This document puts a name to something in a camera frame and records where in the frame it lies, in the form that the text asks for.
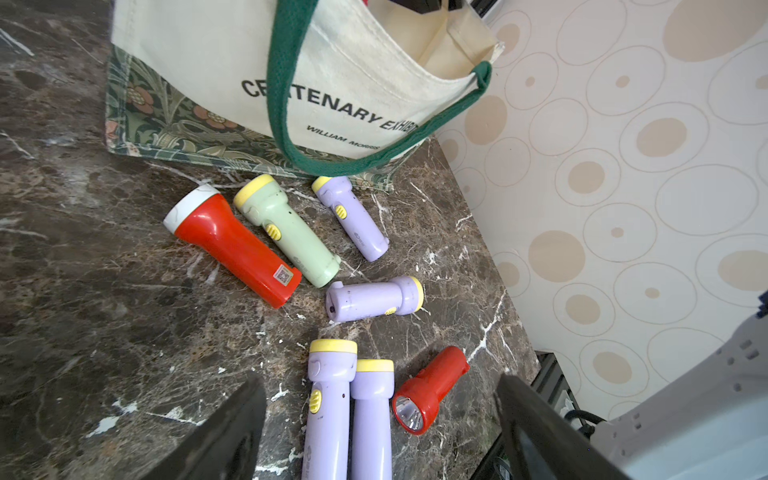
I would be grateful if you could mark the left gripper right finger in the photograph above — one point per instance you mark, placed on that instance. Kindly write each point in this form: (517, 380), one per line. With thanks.
(539, 444)

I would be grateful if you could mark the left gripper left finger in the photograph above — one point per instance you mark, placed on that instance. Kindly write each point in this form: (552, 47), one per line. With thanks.
(226, 445)

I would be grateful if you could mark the red flashlight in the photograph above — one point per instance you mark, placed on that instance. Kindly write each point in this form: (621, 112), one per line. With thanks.
(204, 218)
(416, 404)

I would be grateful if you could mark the pale green flashlight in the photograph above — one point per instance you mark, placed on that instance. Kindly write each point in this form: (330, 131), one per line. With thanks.
(263, 202)

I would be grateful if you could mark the cream green tote bag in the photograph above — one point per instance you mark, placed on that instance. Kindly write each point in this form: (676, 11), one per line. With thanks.
(292, 88)

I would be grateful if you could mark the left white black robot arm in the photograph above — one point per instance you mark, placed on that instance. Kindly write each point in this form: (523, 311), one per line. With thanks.
(711, 423)

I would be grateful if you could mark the purple flashlight yellow head sideways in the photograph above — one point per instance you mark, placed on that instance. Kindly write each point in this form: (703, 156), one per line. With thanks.
(401, 295)

